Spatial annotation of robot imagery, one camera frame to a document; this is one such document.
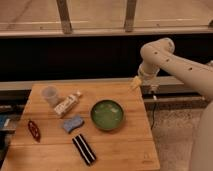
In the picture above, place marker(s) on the wooden table top board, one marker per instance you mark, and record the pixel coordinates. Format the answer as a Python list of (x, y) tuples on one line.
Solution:
[(129, 148)]

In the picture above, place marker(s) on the right metal window post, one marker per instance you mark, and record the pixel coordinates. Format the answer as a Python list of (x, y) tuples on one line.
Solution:
[(130, 15)]

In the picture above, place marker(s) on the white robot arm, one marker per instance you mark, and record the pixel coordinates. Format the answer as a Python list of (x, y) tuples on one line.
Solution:
[(158, 55)]

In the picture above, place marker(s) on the black white striped case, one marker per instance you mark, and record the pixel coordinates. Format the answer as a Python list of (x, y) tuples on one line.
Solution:
[(84, 149)]

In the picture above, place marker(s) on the green ceramic bowl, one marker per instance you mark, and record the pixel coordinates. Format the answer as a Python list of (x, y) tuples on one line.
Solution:
[(107, 115)]

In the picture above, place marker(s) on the dark red oval object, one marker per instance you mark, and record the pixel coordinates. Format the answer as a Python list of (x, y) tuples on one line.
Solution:
[(34, 130)]

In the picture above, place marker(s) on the blue object at left edge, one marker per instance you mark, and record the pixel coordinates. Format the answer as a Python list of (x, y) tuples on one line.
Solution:
[(4, 121)]

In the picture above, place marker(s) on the left metal window post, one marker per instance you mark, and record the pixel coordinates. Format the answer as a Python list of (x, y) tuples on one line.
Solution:
[(64, 16)]

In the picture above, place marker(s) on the clear plastic cup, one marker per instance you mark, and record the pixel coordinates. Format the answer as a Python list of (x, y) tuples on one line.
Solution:
[(50, 95)]

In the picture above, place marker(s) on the metal window post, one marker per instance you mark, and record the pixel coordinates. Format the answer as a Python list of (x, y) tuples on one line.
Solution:
[(64, 16), (130, 15)]

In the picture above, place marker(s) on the white tube bottle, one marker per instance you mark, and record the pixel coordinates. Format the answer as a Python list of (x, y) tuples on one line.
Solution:
[(67, 104)]

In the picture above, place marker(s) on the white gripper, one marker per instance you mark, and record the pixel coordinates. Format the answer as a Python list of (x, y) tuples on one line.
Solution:
[(145, 72)]

